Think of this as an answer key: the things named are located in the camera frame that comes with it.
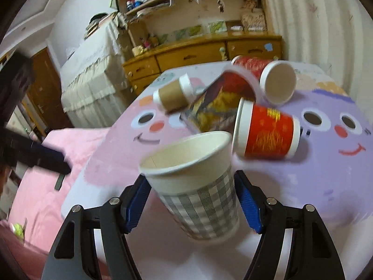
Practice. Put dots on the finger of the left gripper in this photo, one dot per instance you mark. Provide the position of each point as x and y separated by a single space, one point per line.
19 148

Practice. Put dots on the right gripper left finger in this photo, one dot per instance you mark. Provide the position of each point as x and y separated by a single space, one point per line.
73 254

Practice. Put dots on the grey checkered paper cup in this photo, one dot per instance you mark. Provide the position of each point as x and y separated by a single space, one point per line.
194 180

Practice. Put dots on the small red paper cup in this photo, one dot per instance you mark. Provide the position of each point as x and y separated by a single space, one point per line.
264 133

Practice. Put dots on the brown sleeve paper cup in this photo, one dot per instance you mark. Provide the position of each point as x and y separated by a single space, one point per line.
175 95

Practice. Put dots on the dark patterned red cup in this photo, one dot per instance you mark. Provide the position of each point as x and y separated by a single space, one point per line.
217 106

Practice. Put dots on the tall red paper cup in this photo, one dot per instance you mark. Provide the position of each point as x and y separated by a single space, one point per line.
277 78

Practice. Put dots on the dark smartphone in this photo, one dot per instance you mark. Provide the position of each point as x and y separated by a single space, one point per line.
59 182

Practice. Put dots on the pink fluffy blanket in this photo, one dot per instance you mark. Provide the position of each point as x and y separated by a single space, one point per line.
37 205

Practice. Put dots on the white lace covered furniture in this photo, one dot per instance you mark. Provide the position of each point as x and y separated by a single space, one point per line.
95 89

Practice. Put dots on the cartoon monster tablecloth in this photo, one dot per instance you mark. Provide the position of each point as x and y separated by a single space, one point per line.
331 169

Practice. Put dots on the wooden desk with drawers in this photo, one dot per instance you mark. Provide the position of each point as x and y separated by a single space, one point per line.
145 68

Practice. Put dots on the cream mug on desk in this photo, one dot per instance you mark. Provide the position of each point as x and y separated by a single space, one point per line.
138 50

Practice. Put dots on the wooden bookshelf hutch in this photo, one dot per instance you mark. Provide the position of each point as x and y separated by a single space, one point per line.
155 22

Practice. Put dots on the white floral curtain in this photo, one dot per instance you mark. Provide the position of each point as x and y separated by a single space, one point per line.
335 34

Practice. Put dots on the patterned cardboard box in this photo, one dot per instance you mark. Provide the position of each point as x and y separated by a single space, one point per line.
254 20

